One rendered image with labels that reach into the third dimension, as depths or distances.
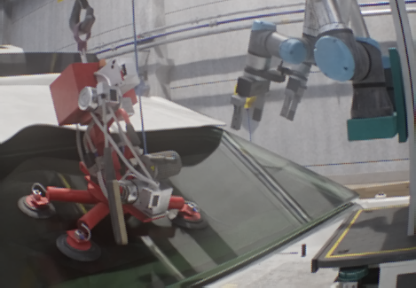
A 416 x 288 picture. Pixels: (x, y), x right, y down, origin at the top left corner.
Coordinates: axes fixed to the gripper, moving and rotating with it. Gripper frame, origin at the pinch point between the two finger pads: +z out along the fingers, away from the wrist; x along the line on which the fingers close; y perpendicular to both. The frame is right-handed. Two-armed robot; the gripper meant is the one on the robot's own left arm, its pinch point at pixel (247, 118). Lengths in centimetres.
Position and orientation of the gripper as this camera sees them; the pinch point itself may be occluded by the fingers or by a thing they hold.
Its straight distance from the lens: 160.7
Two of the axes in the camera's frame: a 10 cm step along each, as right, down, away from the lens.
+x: -5.6, 2.1, -8.0
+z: -1.7, 9.2, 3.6
